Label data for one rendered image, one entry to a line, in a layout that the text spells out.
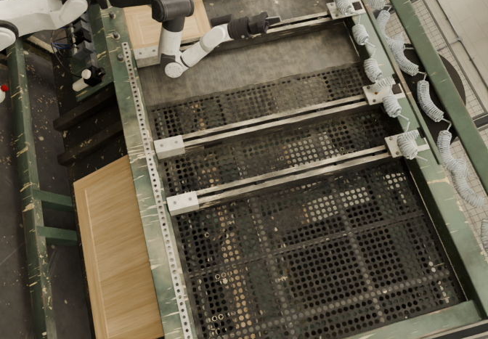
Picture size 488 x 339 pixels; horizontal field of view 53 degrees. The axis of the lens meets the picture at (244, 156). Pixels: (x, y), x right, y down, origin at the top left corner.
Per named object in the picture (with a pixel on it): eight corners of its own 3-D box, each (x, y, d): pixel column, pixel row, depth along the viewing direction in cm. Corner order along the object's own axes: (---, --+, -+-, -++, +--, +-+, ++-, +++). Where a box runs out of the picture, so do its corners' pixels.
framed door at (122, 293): (75, 183, 262) (72, 182, 261) (157, 141, 244) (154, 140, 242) (102, 358, 228) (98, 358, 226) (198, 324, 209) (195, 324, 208)
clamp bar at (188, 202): (167, 199, 213) (160, 178, 191) (415, 138, 230) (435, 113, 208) (171, 220, 209) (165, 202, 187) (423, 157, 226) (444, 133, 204)
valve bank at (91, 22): (43, 9, 246) (78, -16, 238) (64, 22, 258) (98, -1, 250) (54, 91, 227) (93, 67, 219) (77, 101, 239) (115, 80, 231)
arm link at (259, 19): (260, 19, 192) (232, 26, 197) (267, 40, 198) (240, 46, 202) (264, 5, 202) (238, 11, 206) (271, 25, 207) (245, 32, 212)
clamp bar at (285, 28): (134, 54, 243) (125, 23, 221) (356, 10, 260) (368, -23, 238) (138, 71, 239) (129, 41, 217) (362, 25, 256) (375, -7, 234)
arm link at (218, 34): (227, 36, 201) (203, 54, 206) (234, 34, 209) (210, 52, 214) (218, 22, 200) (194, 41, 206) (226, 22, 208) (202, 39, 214)
